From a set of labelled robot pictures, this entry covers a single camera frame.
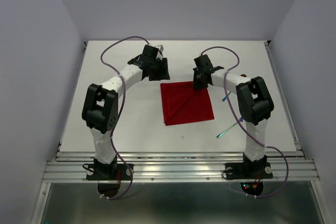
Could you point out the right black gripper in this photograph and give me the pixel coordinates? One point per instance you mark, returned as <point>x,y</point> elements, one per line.
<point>196,84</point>

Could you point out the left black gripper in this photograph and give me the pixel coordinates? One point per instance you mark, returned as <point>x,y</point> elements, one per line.
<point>164,74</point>

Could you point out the red cloth napkin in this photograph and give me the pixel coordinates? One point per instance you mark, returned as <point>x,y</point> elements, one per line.
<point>182,104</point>

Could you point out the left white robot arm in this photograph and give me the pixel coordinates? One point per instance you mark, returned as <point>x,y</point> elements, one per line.
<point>104,103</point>

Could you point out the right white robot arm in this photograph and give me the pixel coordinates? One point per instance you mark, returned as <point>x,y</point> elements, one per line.
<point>255,106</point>

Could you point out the iridescent metal spoon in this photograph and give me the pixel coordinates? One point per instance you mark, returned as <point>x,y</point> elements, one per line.
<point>224,99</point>

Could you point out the iridescent metal fork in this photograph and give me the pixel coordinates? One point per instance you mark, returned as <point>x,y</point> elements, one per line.
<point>229,128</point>

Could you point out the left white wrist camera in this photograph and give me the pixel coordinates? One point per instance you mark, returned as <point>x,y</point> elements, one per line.
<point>160,48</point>

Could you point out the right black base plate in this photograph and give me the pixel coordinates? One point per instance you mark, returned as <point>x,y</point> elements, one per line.
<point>245,171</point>

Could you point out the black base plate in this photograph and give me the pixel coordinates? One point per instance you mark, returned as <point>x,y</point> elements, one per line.
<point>115,172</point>
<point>245,171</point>

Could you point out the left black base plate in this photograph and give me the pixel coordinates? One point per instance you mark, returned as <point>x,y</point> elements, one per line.
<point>115,172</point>

